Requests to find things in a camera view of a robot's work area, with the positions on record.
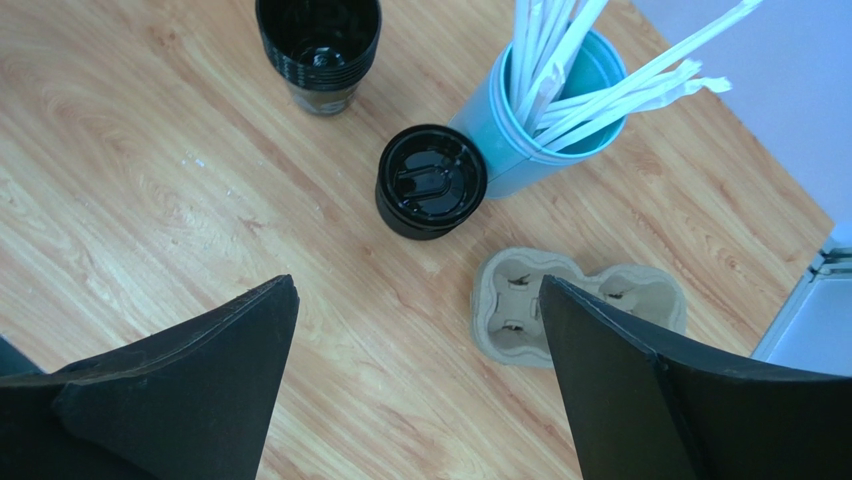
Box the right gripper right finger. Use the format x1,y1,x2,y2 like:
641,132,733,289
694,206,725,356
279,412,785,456
539,275,851,479

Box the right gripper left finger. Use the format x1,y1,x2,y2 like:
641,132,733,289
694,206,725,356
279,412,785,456
1,275,299,479

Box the bottom pulp cup carrier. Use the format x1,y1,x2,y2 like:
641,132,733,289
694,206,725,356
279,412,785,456
471,247,687,369

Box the light blue straw holder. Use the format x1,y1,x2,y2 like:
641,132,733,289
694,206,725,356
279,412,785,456
447,27,629,200

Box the black lid stack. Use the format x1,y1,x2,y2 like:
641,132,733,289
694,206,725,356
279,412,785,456
375,124,488,241

